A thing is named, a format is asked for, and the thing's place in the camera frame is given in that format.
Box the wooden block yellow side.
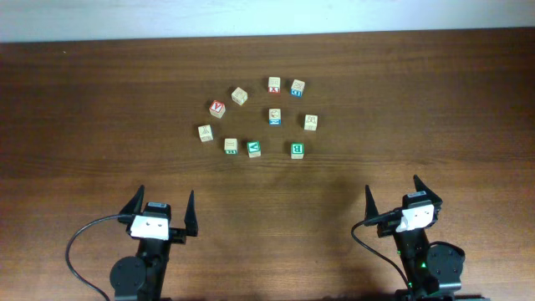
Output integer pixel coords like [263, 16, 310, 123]
[231, 87, 248, 105]

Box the wooden block green V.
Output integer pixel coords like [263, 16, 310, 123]
[247, 140, 262, 158]

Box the wooden block green E side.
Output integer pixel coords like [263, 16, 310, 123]
[224, 138, 238, 155]

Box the wooden block green B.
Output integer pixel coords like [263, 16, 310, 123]
[291, 143, 304, 160]

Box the wooden block plain drawing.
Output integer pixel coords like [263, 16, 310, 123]
[198, 125, 214, 142]

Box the wooden block plain picture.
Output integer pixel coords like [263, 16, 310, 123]
[303, 115, 318, 131]

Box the wooden block blue D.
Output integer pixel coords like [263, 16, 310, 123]
[290, 79, 306, 98]

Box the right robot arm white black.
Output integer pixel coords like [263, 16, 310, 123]
[363, 176, 466, 300]

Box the wooden block baseball blue side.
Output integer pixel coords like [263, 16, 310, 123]
[268, 109, 282, 125]

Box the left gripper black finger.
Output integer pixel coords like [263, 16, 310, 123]
[184, 191, 198, 237]
[120, 185, 145, 215]

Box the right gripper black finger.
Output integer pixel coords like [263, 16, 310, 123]
[413, 175, 442, 208]
[364, 185, 379, 227]

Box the wooden block red A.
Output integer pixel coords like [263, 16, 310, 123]
[209, 100, 226, 119]

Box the wooden block red X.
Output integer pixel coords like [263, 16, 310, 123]
[267, 77, 281, 94]

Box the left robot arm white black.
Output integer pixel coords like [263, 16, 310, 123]
[110, 186, 199, 301]

